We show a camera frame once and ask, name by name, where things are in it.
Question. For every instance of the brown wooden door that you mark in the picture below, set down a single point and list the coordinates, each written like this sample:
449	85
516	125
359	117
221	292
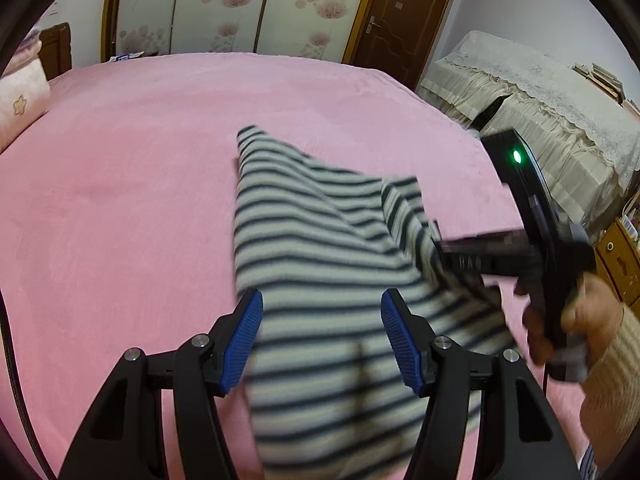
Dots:
405	20

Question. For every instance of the row of books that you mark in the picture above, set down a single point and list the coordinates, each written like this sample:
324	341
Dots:
605	80

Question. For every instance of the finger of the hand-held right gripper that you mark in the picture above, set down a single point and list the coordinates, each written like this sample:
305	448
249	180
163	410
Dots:
490	255

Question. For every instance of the striped long sleeve shirt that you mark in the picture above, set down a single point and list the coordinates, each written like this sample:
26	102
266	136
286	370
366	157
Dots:
320	260

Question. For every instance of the person's right forearm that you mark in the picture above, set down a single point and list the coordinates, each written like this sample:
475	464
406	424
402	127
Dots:
615	390

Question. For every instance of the pink frilled pillow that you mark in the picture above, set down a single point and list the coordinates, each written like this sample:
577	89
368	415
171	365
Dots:
30	47

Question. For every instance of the small blue white box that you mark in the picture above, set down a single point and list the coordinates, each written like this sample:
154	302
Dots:
127	57

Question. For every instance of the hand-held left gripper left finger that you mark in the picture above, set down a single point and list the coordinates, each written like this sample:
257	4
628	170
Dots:
242	345

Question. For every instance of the person's right hand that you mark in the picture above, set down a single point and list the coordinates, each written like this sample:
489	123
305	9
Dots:
595	310

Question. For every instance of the floral sliding door wardrobe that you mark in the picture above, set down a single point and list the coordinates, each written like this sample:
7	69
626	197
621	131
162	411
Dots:
225	5

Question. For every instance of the folded cartoon print quilt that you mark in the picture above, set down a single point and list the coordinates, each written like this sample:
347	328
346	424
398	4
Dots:
20	105

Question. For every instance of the yellow drawer cabinet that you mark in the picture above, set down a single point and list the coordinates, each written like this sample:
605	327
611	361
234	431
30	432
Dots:
620	260

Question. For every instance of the pink blanket covered bed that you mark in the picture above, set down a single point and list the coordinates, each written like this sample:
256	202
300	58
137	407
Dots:
150	160

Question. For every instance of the beige lace covered furniture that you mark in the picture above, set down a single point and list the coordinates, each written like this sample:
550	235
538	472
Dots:
550	110

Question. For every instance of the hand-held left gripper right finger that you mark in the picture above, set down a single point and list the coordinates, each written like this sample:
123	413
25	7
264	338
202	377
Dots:
400	345

